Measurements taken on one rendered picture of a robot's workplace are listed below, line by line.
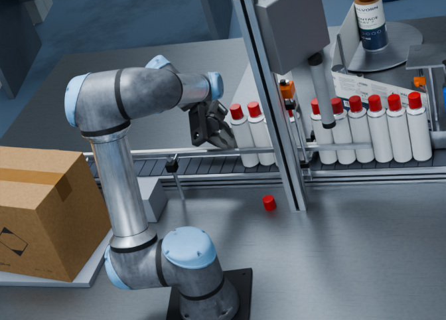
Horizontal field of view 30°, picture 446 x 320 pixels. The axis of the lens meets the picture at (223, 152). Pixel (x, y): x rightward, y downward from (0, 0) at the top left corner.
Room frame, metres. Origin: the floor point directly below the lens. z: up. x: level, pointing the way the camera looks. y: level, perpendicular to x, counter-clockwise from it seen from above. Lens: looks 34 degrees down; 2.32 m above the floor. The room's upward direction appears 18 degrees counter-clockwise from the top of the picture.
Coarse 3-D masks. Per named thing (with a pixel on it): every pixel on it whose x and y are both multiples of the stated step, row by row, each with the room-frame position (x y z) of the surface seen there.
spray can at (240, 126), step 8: (232, 104) 2.01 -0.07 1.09; (232, 112) 1.98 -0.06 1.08; (240, 112) 1.98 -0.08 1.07; (232, 120) 1.99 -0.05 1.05; (240, 120) 1.98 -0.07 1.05; (232, 128) 1.99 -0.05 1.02; (240, 128) 1.97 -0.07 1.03; (248, 128) 1.98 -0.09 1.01; (240, 136) 1.97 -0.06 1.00; (248, 136) 1.97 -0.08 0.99; (240, 144) 1.98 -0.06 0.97; (248, 144) 1.97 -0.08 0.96; (248, 160) 1.97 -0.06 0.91; (256, 160) 1.97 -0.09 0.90; (248, 168) 1.97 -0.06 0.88
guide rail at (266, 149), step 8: (328, 144) 1.86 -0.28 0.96; (336, 144) 1.84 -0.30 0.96; (344, 144) 1.83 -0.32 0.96; (352, 144) 1.82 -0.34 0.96; (360, 144) 1.81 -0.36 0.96; (368, 144) 1.80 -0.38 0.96; (152, 152) 2.09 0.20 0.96; (160, 152) 2.07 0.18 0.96; (168, 152) 2.06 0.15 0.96; (176, 152) 2.05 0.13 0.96; (184, 152) 2.04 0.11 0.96; (192, 152) 2.02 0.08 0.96; (200, 152) 2.01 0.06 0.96; (208, 152) 2.00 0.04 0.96; (216, 152) 1.99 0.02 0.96; (224, 152) 1.98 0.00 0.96; (232, 152) 1.97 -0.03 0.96; (240, 152) 1.96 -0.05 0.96; (248, 152) 1.95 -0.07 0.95; (256, 152) 1.94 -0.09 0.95; (264, 152) 1.93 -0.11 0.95; (272, 152) 1.92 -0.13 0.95
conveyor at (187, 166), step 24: (96, 168) 2.22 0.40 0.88; (144, 168) 2.14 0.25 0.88; (192, 168) 2.06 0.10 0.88; (216, 168) 2.02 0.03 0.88; (240, 168) 1.99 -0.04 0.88; (264, 168) 1.95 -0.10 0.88; (312, 168) 1.88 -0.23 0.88; (336, 168) 1.85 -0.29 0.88; (360, 168) 1.82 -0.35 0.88; (384, 168) 1.79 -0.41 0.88
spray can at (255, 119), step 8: (248, 104) 1.98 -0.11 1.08; (256, 104) 1.97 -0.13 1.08; (256, 112) 1.96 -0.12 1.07; (248, 120) 1.97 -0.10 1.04; (256, 120) 1.96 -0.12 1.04; (256, 128) 1.95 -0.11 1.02; (264, 128) 1.96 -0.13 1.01; (256, 136) 1.96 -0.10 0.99; (264, 136) 1.95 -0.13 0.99; (256, 144) 1.96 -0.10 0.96; (264, 144) 1.95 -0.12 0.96; (264, 160) 1.96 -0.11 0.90; (272, 160) 1.95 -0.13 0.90
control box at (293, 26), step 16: (256, 0) 1.78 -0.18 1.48; (272, 0) 1.76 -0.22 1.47; (288, 0) 1.77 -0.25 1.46; (304, 0) 1.79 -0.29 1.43; (320, 0) 1.81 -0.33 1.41; (272, 16) 1.74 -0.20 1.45; (288, 16) 1.76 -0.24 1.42; (304, 16) 1.78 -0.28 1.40; (320, 16) 1.81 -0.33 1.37; (272, 32) 1.74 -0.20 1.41; (288, 32) 1.76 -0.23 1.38; (304, 32) 1.78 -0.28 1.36; (320, 32) 1.80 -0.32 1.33; (272, 48) 1.75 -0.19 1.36; (288, 48) 1.75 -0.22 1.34; (304, 48) 1.77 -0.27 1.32; (320, 48) 1.80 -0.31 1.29; (272, 64) 1.76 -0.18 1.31; (288, 64) 1.75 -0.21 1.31
